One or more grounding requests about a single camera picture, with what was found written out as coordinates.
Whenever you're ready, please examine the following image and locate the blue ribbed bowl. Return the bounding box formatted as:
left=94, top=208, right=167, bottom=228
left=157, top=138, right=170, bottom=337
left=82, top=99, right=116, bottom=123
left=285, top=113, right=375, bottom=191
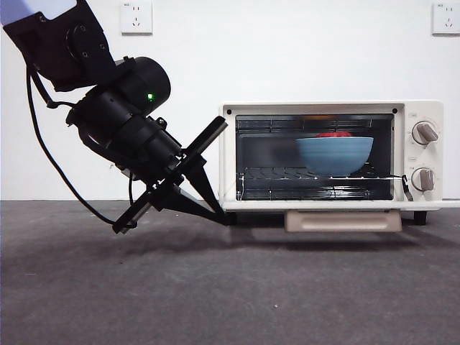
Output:
left=294, top=136, right=374, bottom=177

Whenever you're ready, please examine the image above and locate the oven door with beige handle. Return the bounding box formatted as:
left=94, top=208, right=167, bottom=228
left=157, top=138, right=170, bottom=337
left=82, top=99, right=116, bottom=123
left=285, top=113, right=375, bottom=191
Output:
left=219, top=198, right=460, bottom=234

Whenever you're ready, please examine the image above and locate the cream toaster oven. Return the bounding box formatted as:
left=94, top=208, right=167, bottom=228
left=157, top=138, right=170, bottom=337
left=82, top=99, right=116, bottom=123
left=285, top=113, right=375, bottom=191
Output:
left=218, top=99, right=443, bottom=226

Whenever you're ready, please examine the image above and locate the beige oven knob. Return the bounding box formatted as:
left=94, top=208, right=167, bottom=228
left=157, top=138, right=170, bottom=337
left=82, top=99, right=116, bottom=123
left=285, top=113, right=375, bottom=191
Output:
left=410, top=167, right=436, bottom=191
left=411, top=121, right=439, bottom=146

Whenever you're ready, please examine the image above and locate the metal oven wire rack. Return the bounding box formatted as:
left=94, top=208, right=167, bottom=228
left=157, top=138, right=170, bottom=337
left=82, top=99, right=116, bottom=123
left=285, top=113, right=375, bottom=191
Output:
left=236, top=167, right=406, bottom=201

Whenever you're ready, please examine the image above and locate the white wall socket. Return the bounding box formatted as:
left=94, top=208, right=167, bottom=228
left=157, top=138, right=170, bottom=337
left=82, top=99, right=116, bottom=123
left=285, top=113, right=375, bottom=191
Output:
left=120, top=1, right=154, bottom=36
left=431, top=2, right=460, bottom=36

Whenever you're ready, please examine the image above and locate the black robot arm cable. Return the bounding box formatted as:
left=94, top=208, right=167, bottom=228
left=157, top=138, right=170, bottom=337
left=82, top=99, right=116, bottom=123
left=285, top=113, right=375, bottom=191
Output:
left=27, top=66, right=119, bottom=227

